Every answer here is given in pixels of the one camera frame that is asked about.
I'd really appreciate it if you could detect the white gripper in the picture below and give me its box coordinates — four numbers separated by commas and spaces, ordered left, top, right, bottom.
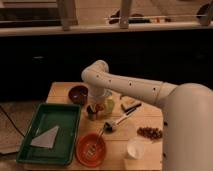
88, 86, 110, 103

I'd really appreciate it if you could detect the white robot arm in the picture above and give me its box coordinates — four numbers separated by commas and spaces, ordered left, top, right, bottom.
81, 60, 213, 171

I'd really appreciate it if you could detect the green yellow cup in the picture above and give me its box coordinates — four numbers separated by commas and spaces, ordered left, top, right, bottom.
105, 98, 115, 115

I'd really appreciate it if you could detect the small metal cup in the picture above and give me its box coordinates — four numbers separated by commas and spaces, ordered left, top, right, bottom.
86, 105, 97, 121

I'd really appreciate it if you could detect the white cup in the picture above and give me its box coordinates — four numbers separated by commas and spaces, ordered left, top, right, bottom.
127, 139, 144, 160

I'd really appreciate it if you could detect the dark brown bowl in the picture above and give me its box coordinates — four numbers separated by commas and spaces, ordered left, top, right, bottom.
68, 85, 88, 105

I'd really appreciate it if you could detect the beige sponge block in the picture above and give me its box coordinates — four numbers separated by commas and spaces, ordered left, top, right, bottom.
121, 97, 136, 111

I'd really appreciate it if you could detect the green plastic tray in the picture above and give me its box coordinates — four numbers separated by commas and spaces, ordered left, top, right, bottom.
16, 103, 81, 165

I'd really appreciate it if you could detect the black marker pen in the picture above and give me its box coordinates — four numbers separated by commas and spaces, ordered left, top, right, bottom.
124, 103, 142, 112

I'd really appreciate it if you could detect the orange plate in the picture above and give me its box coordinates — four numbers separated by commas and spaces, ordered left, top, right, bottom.
76, 133, 107, 168

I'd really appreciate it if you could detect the metal fork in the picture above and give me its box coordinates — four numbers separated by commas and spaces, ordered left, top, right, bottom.
87, 131, 104, 157

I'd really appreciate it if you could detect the brown bead cluster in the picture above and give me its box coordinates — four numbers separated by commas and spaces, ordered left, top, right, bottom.
137, 127, 163, 141

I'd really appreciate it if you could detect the grey triangular cloth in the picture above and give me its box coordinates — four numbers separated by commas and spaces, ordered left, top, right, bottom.
30, 125, 59, 149

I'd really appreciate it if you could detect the wooden railing shelf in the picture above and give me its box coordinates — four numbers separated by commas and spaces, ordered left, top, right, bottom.
0, 0, 213, 36

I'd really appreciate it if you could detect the black cable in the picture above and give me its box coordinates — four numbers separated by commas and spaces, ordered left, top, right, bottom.
0, 105, 26, 138

